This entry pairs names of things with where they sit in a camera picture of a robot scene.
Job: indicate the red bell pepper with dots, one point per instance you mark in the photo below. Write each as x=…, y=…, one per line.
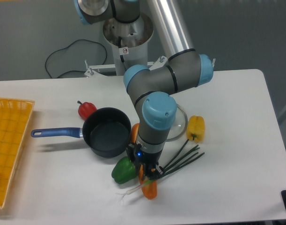
x=86, y=109

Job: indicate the green bell pepper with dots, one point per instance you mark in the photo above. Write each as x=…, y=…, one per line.
x=123, y=171

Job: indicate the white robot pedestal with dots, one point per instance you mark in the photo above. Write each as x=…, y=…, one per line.
x=129, y=41

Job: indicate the black saucepan blue handle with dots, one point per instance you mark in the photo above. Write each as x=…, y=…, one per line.
x=107, y=132

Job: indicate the white metal base frame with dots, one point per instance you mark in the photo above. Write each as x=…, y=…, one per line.
x=110, y=69

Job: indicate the orange baguette bread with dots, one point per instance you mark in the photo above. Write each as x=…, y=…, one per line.
x=150, y=190

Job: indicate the glass pot lid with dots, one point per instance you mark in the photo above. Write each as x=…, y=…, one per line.
x=179, y=126

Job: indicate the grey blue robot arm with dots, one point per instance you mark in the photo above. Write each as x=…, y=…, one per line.
x=151, y=90

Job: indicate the yellow woven basket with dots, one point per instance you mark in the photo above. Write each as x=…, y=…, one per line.
x=14, y=118

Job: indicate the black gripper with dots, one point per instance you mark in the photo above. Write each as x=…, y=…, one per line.
x=149, y=161

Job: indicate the green onion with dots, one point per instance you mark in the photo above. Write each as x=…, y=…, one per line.
x=176, y=163

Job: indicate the yellow bell pepper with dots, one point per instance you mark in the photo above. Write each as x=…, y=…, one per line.
x=196, y=129

